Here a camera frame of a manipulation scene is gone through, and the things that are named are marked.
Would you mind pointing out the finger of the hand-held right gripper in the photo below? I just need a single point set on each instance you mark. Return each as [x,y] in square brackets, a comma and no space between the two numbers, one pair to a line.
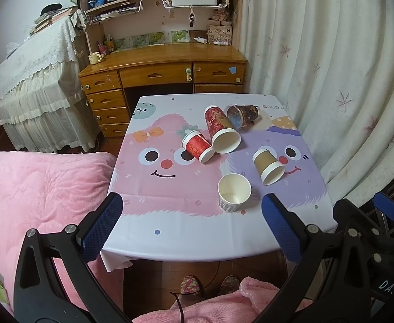
[388,207]
[350,213]

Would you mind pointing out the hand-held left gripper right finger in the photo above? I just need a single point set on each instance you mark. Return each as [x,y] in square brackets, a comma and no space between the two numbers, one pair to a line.
[281,225]

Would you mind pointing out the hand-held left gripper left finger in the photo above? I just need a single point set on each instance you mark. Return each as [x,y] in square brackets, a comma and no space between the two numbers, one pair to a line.
[102,228]

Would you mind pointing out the brown paper cup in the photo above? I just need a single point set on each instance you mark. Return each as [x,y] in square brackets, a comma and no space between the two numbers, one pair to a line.
[266,163]

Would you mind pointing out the small red paper cup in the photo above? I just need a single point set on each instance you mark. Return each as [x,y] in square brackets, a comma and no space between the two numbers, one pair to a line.
[195,144]

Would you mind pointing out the dark patterned paper cup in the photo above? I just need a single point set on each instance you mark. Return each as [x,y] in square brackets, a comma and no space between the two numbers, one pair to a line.
[245,112]

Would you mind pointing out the tall red patterned paper cup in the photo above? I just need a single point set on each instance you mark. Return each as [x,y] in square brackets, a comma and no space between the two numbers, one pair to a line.
[217,122]

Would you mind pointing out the grey checkered paper cup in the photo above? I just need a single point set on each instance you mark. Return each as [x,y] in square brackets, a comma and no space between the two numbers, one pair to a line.
[234,191]

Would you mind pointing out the cartoon monster tablecloth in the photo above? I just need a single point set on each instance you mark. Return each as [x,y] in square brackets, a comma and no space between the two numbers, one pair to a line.
[170,208]

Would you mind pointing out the person's pink fleece clothing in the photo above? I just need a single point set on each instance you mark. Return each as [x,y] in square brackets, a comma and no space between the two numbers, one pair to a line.
[257,297]

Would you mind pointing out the knitted slipper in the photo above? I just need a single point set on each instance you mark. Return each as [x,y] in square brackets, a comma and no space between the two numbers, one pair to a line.
[191,285]
[229,283]

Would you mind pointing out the pink fleece blanket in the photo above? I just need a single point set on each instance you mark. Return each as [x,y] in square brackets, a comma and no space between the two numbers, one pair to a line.
[32,191]

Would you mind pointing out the white floral curtain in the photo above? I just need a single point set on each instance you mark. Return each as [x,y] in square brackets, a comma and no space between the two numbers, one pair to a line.
[328,57]

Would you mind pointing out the cream mug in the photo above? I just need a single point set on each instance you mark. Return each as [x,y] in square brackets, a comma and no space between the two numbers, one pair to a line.
[95,58]

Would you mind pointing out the pen holder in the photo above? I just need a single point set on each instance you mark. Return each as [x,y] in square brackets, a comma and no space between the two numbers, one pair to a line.
[102,48]

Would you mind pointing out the wooden desk with drawers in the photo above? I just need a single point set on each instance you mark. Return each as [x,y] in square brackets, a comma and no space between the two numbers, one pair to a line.
[170,57]

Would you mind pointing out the grape picture strip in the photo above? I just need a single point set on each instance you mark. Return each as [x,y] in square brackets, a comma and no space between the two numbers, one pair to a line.
[150,38]

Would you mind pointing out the wooden letter box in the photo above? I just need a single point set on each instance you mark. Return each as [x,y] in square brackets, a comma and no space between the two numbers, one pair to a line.
[220,35]

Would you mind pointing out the small white bottle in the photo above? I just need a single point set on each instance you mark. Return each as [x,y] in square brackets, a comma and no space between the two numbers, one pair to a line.
[200,40]

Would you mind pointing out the wooden bookshelf hutch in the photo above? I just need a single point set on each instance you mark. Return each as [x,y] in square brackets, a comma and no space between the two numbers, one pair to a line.
[129,13]

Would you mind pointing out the stack of books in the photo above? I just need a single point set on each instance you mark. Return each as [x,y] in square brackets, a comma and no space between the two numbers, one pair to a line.
[50,16]

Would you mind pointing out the hanging key bunch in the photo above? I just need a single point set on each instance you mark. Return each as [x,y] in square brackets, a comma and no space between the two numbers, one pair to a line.
[192,18]

